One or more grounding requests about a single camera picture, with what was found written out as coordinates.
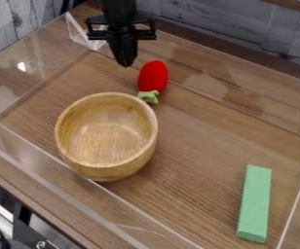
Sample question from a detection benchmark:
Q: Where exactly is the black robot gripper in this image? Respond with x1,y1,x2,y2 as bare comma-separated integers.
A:
85,13,157,67

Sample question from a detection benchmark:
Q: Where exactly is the red plush strawberry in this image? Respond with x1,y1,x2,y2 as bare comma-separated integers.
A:
137,60,169,104

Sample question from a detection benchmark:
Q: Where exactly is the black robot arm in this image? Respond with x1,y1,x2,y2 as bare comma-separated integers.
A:
85,0,158,67

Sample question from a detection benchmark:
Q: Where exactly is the wooden bowl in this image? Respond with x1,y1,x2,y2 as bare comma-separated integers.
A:
54,92,159,182

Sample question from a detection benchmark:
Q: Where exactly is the green rectangular block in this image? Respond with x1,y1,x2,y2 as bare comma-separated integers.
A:
236,164,273,243

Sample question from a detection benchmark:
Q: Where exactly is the clear acrylic corner bracket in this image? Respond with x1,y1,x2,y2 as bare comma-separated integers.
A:
66,12,107,51

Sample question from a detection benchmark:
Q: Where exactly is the clear acrylic enclosure wall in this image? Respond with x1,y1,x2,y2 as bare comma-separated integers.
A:
0,18,300,249

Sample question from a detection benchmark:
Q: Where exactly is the black table leg bracket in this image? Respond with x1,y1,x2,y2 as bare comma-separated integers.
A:
12,202,74,249

